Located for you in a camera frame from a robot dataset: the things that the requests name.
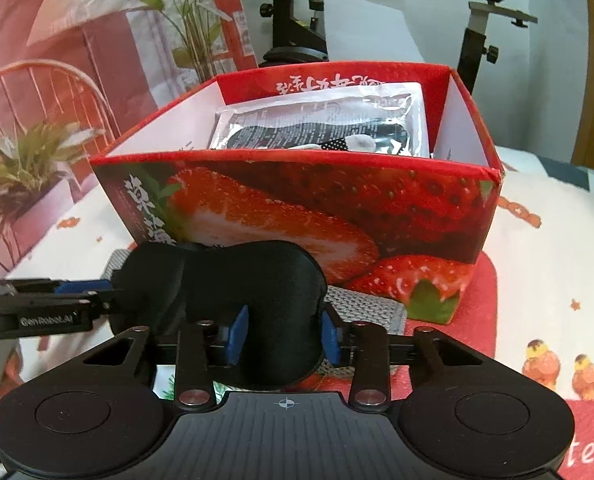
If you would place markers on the pink printed backdrop cloth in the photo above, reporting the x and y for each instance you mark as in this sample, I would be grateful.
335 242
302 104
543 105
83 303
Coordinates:
52 35

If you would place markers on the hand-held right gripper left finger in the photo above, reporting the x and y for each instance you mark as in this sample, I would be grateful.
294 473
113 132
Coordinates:
237 332

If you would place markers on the black eye mask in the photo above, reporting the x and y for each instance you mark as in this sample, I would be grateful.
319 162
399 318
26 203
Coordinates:
257 280

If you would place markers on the white board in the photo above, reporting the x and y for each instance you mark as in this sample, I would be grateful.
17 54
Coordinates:
367 30

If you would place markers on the red strawberry print box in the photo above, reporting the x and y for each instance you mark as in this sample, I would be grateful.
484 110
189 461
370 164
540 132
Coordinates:
327 200

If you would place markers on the black exercise bike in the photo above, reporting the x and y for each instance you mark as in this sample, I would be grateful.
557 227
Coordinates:
287 35

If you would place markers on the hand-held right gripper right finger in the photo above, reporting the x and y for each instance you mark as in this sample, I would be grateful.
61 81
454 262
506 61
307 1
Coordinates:
329 335

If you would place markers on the grey knitted cloth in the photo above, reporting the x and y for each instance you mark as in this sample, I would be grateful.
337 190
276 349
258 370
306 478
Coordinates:
367 310

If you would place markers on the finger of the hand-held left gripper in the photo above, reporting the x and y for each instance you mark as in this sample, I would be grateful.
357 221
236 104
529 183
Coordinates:
84 286

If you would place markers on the clear plastic bag in box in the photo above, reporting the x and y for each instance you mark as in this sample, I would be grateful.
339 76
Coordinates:
317 110

